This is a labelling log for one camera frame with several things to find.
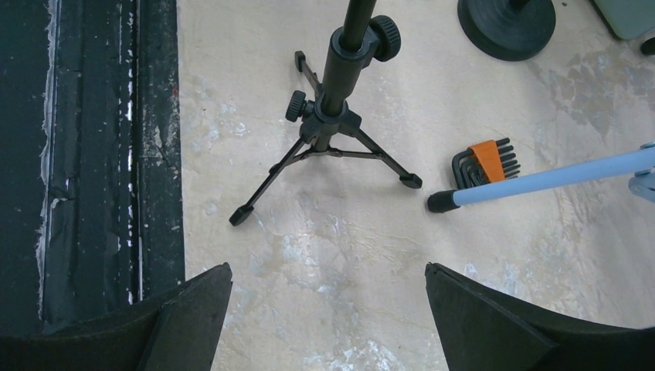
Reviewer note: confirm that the black tripod microphone stand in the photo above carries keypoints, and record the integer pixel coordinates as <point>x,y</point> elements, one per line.
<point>329,127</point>

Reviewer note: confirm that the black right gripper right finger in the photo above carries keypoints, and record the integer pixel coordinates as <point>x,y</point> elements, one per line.
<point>484,329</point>

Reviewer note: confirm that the black round-base microphone stand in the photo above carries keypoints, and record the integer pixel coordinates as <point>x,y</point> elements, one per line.
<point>508,30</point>

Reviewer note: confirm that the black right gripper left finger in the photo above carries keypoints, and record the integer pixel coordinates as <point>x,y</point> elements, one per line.
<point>177,330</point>

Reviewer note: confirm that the grey-green plastic toolbox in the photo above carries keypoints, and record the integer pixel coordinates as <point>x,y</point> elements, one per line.
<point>627,19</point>

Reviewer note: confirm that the orange black hex key set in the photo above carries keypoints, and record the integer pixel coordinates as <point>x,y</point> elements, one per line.
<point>485,163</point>

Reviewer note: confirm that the light blue music stand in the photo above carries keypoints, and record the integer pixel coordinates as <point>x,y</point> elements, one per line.
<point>639,162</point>

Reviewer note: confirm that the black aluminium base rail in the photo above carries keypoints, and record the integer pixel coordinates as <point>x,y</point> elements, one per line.
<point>91,170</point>

